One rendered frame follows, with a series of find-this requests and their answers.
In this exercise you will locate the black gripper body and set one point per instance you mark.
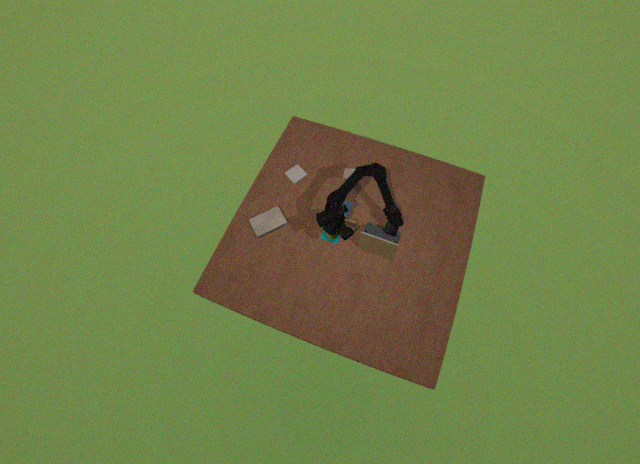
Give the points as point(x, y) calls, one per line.
point(346, 232)

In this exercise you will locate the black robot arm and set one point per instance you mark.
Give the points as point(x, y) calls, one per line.
point(337, 198)

